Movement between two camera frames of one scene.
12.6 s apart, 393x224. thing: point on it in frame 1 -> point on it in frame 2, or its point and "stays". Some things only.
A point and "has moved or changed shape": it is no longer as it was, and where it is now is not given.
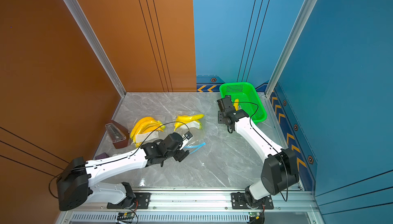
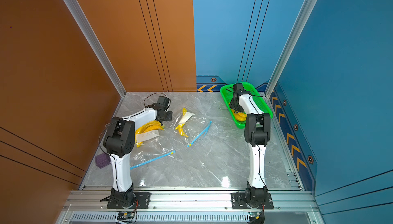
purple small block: x=102 y=156 stays
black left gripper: x=182 y=155 -> x=170 y=116
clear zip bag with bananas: x=182 y=122 has moved or changed shape
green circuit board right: x=256 y=215 stays
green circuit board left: x=127 y=216 stays
